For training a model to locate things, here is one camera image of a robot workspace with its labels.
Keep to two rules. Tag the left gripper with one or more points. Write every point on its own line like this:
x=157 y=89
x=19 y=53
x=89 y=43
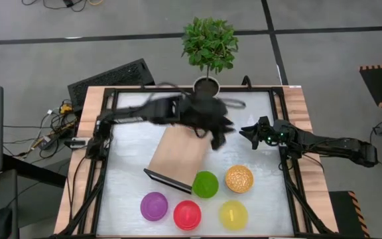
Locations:
x=204 y=111

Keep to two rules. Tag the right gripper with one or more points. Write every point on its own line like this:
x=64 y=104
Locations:
x=277 y=134

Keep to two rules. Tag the orange patterned bowl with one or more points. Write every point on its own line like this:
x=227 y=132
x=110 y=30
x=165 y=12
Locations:
x=239 y=179

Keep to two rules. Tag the wooden board ramp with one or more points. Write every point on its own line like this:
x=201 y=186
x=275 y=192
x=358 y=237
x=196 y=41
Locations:
x=177 y=156

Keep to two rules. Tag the green translucent plastic bowl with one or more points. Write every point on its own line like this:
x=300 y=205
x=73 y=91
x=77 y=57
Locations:
x=206 y=185

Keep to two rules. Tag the yellow translucent plastic bowl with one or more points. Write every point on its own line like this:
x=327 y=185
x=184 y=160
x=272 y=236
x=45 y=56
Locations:
x=233 y=215

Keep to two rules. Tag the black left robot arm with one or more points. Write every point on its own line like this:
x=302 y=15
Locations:
x=134 y=113

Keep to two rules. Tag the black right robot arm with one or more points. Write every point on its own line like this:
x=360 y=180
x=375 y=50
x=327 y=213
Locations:
x=337 y=147

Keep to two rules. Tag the white plant pot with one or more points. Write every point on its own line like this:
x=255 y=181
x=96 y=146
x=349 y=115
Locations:
x=207 y=87

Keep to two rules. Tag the red translucent plastic bowl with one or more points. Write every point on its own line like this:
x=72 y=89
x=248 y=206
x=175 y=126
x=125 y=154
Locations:
x=187 y=215

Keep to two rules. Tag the green leafy plant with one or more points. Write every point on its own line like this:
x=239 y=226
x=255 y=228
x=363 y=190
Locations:
x=211 y=43

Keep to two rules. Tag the purple translucent plastic bowl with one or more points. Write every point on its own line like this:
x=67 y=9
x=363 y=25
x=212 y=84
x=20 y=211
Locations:
x=154 y=206

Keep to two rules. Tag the white glossy table mat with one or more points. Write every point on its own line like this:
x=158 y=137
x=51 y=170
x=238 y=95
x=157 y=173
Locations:
x=128 y=172

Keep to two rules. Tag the small black white device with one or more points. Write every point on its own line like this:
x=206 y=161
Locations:
x=75 y=143

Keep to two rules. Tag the black power adapter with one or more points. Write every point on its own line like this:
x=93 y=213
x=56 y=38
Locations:
x=50 y=142

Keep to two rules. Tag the black desk foot bar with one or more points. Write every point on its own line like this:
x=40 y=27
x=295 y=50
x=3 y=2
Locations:
x=35 y=171

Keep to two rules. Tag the black computer mouse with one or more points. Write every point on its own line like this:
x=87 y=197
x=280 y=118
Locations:
x=1 y=224

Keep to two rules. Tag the black aluminium rig frame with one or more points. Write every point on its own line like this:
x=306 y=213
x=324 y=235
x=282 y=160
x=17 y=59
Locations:
x=260 y=89

